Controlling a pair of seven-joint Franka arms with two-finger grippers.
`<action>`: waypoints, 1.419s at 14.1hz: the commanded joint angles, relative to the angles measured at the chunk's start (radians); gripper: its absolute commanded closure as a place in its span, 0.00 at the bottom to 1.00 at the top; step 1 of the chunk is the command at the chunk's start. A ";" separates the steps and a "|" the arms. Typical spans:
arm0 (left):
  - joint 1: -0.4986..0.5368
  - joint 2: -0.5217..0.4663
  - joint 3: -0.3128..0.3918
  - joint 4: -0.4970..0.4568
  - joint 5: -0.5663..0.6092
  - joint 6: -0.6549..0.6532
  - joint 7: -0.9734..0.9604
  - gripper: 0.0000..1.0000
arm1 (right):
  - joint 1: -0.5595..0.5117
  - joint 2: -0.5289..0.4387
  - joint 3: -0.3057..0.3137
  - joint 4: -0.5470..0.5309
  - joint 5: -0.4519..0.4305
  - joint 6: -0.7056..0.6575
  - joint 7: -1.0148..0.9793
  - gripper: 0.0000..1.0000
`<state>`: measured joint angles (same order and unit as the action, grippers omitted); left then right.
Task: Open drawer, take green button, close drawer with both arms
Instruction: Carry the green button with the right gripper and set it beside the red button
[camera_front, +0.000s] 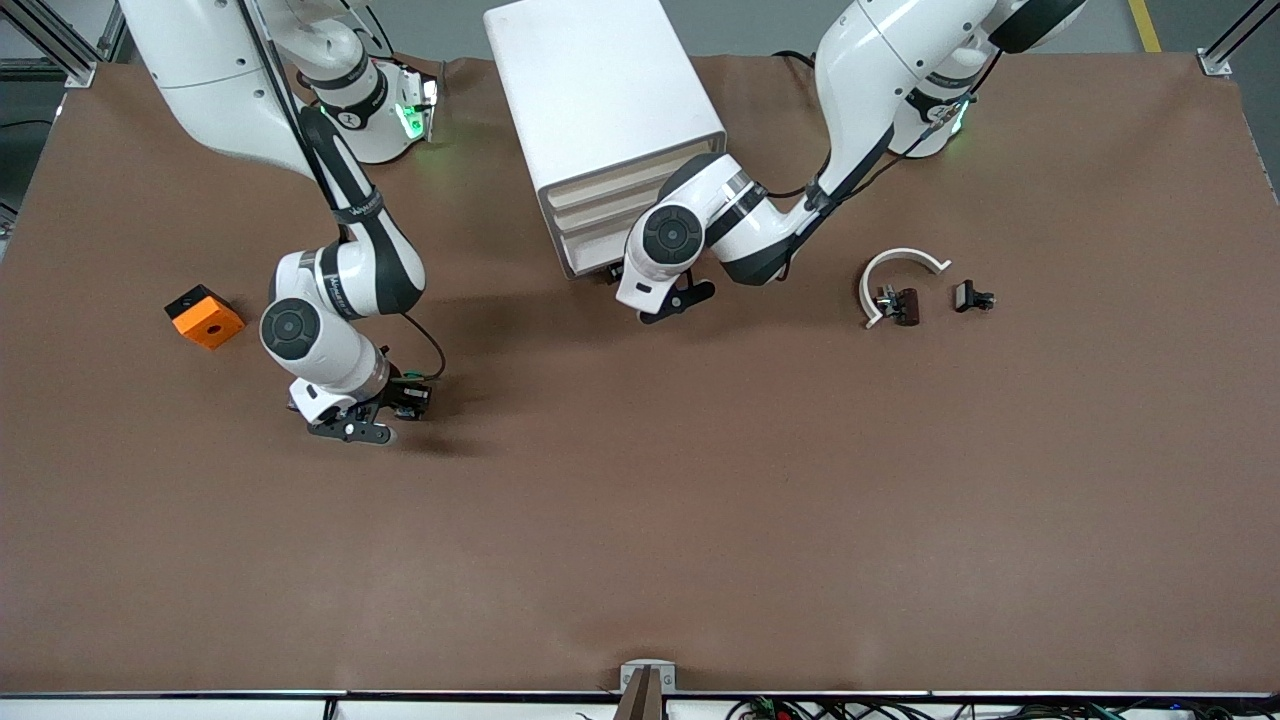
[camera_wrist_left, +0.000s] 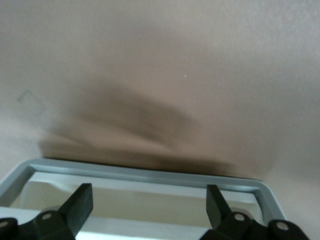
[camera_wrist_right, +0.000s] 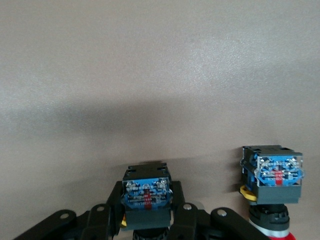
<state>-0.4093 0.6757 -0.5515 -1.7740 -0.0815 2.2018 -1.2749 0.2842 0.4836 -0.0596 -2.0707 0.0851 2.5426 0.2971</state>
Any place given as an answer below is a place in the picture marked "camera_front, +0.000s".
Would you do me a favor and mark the orange box with hole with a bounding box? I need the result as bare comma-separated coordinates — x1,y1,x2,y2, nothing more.
164,284,246,351

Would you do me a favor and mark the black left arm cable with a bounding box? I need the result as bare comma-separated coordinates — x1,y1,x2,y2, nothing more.
760,45,1001,203

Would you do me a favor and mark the white table edge frame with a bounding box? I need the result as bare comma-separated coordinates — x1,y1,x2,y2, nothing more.
0,686,1280,720

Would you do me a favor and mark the aluminium frame post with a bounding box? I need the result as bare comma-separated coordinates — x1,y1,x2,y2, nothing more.
1200,0,1280,78
0,0,126,91

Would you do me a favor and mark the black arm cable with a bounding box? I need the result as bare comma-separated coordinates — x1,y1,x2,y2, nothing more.
238,0,448,383
760,45,1001,203

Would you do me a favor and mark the white drawer cabinet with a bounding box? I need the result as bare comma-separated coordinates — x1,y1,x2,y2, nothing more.
483,0,728,281

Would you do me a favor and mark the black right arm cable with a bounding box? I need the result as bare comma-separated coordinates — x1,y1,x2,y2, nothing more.
238,0,448,383

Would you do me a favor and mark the brown paper table cover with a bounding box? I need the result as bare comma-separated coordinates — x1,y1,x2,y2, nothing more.
0,50,1280,696

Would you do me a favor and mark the black cable bundle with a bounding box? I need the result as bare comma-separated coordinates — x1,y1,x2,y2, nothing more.
725,697,1280,720

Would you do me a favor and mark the pale plastic drawer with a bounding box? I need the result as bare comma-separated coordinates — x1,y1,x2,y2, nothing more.
550,190,651,234
562,240,626,278
556,215,631,255
545,150,691,211

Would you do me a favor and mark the brown camera post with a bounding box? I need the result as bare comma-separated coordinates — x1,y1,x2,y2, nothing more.
612,668,669,720

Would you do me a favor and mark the grey metal bracket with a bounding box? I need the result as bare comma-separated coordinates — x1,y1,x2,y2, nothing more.
619,659,677,693

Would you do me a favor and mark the white curved plastic part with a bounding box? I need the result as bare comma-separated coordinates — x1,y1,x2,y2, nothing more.
858,247,953,330

